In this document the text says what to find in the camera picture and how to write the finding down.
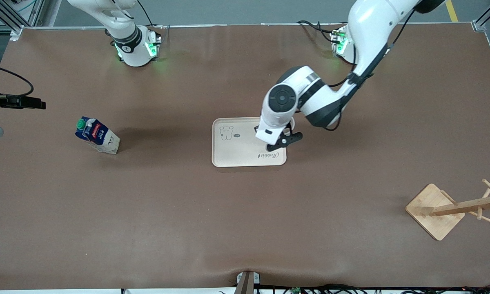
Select black left base cables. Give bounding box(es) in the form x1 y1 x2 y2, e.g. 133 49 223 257
297 20 343 43

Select black right base cable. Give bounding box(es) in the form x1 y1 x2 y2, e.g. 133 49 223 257
137 0 164 29

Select aluminium frame profile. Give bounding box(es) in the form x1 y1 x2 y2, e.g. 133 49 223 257
0 0 25 41
472 0 490 33

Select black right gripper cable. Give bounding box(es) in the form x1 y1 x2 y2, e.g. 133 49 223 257
0 61 34 96

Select brown table cover mat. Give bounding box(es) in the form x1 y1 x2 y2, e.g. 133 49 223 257
0 24 490 291

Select metal table edge bracket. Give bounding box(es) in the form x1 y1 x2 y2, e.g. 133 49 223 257
237 271 260 294

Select wooden mug tree stand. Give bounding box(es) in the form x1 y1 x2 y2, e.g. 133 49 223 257
405 178 490 241

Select blue milk carton green cap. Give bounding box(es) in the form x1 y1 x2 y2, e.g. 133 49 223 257
75 117 120 155

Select cream plastic tray bear print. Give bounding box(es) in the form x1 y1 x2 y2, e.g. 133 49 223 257
212 116 287 168

